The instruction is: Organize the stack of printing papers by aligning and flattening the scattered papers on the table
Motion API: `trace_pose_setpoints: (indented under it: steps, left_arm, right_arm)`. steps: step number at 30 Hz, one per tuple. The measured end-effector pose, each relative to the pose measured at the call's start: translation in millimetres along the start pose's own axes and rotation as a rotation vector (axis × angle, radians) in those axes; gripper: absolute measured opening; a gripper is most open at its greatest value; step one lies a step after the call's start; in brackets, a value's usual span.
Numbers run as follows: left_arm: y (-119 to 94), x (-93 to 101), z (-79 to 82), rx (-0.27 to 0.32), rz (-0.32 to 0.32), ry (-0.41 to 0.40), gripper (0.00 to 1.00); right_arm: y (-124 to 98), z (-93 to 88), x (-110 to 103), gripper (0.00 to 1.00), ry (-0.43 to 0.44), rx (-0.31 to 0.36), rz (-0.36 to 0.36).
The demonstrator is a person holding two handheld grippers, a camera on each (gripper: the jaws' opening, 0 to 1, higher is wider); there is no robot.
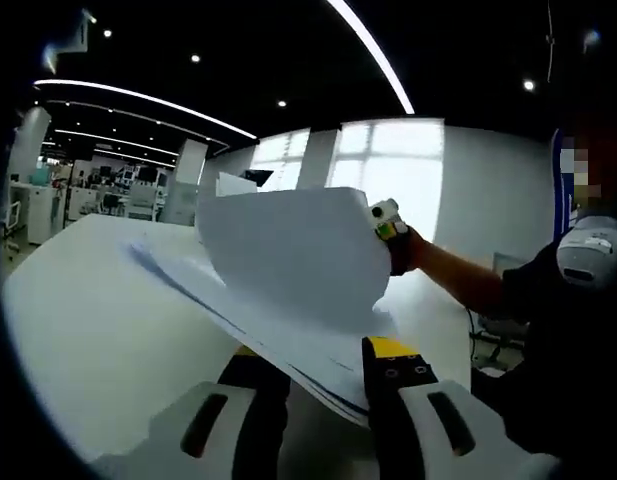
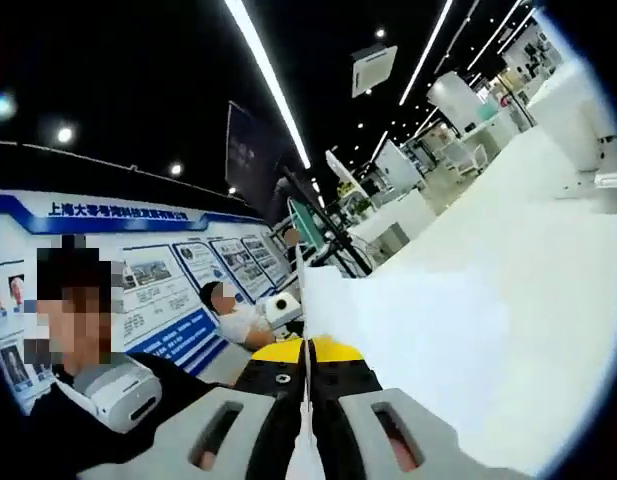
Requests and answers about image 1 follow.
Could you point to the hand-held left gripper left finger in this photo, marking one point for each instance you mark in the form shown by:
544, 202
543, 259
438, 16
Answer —
188, 440

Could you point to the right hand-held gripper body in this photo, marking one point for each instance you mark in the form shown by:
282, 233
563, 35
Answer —
385, 211

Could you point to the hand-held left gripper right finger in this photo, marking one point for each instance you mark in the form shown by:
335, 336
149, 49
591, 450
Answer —
413, 440

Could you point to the single white printing paper sheet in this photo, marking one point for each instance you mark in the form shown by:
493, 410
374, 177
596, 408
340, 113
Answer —
288, 250

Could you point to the stack of white printing papers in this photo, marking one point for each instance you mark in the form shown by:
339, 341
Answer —
298, 350

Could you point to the person's right hand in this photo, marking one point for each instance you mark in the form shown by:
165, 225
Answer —
408, 250

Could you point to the grey office chair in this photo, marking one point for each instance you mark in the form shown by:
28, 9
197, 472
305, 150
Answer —
498, 330

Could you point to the white printer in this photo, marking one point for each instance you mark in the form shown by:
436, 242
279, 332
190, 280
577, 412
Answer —
235, 185

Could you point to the person in dark clothing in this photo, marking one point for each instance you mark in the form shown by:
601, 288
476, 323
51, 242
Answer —
563, 375

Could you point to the person in dark shirt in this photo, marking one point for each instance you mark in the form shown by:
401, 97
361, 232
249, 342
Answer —
557, 200

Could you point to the white chest-worn device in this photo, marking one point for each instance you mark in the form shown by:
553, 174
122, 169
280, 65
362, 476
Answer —
588, 250

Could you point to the person's head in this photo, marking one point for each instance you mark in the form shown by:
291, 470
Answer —
615, 165

